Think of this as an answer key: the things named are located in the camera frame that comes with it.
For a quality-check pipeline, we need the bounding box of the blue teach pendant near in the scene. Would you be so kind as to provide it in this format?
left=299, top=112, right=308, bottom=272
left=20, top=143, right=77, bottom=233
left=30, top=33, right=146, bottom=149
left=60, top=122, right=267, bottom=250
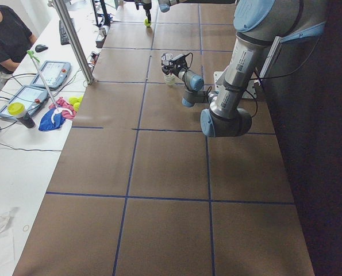
left=0, top=85, right=48, bottom=120

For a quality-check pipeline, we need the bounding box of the yellow tennis ball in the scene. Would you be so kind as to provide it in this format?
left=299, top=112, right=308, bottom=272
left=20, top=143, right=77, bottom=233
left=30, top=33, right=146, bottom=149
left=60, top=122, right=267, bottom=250
left=68, top=97, right=79, bottom=106
left=144, top=18, right=151, bottom=28

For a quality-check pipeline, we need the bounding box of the yellow tennis ball on desk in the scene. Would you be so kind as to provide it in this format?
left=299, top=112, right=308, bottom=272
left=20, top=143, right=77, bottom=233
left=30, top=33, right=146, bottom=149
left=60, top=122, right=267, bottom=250
left=68, top=97, right=79, bottom=106

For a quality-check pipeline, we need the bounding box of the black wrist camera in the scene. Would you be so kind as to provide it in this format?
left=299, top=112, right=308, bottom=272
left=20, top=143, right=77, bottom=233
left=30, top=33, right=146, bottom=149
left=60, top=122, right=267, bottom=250
left=169, top=54, right=188, bottom=68

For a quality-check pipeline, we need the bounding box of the aluminium frame post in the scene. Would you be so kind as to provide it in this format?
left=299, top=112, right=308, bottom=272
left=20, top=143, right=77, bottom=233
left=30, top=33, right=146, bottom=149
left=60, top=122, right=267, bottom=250
left=52, top=0, right=94, bottom=85

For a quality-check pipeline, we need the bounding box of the clear Wilson tennis ball can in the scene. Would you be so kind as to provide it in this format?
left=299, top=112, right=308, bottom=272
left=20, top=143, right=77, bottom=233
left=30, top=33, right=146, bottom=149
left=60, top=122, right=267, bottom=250
left=161, top=52, right=176, bottom=86

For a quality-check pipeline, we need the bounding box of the blue and pink cloth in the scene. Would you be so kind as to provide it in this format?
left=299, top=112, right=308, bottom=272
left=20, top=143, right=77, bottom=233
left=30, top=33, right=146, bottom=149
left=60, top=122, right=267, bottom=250
left=39, top=97, right=76, bottom=131

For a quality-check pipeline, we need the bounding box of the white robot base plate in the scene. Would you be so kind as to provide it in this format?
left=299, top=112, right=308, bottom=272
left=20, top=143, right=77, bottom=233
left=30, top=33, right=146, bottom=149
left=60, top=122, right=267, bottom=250
left=213, top=71, right=258, bottom=100

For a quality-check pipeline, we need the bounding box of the small metal cup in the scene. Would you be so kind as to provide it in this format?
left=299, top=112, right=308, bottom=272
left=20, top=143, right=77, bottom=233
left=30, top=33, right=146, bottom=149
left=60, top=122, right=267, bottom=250
left=98, top=26, right=108, bottom=37

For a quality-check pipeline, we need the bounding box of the dark bottle yellow lid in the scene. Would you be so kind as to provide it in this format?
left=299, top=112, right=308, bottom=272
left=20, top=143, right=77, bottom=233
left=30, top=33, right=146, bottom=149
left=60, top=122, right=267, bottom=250
left=7, top=102, right=36, bottom=128

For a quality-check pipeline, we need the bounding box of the green grabber tool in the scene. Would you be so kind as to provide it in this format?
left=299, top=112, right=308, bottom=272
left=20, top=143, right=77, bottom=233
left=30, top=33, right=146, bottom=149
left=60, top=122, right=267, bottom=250
left=27, top=50, right=64, bottom=113

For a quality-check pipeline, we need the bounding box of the blue teach pendant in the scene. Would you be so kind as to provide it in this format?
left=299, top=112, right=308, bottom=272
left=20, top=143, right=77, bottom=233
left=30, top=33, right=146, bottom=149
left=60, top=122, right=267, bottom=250
left=0, top=85, right=48, bottom=120
left=40, top=60, right=71, bottom=91

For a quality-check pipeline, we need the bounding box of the man in black shirt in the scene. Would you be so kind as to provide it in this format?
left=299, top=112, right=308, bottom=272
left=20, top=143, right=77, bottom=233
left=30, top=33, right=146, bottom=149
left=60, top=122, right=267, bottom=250
left=0, top=5, right=37, bottom=74

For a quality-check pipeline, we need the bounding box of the black computer mouse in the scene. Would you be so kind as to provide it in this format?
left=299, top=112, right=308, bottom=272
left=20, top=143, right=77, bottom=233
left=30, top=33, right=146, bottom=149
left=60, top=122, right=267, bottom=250
left=35, top=44, right=48, bottom=53

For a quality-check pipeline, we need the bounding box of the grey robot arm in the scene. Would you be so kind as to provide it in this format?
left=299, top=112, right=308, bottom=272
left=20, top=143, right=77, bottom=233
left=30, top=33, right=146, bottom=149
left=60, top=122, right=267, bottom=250
left=162, top=1, right=329, bottom=137

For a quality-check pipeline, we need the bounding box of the blue teach pendant far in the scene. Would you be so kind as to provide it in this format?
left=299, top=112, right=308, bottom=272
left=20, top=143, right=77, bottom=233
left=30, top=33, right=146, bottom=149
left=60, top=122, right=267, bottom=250
left=40, top=60, right=71, bottom=91

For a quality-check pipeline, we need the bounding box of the black keyboard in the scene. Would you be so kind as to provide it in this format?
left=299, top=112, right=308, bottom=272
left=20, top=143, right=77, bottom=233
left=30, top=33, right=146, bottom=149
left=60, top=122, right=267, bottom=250
left=59, top=20, right=70, bottom=45

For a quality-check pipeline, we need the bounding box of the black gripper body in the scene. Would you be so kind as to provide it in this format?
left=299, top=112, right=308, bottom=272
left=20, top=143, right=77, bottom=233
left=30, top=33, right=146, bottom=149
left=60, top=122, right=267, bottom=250
left=167, top=65, right=180, bottom=76

